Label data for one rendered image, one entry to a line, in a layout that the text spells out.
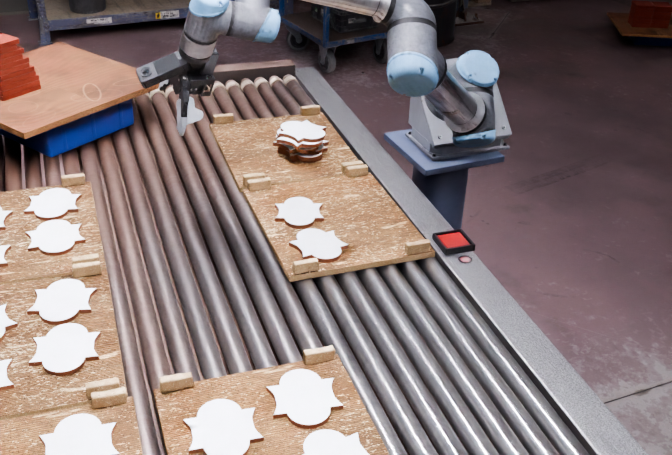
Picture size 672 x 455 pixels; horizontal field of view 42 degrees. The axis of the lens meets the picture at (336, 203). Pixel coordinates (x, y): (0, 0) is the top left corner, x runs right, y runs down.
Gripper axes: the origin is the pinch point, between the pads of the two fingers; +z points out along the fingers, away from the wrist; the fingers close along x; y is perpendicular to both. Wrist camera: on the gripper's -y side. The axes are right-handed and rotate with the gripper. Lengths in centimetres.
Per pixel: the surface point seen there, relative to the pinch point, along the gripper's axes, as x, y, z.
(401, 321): -69, 26, -7
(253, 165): -0.7, 28.7, 21.9
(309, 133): -0.4, 42.4, 11.3
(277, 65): 57, 67, 41
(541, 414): -100, 33, -21
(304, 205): -24.8, 29.1, 9.6
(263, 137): 13.0, 39.0, 26.8
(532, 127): 96, 279, 135
